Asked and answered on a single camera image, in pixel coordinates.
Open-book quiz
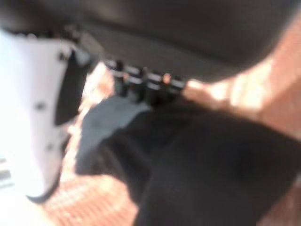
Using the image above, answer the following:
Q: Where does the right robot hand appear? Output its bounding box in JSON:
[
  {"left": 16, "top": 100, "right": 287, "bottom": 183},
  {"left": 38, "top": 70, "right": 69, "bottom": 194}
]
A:
[{"left": 0, "top": 0, "right": 301, "bottom": 204}]

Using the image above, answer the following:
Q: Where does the black garment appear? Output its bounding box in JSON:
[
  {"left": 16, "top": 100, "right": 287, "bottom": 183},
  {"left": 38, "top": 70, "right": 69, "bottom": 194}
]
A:
[{"left": 74, "top": 96, "right": 301, "bottom": 226}]

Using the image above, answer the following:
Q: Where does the rectangular wicker laundry basket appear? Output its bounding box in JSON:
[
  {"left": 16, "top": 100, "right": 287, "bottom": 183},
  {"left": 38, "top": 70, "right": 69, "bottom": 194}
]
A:
[{"left": 43, "top": 21, "right": 301, "bottom": 226}]

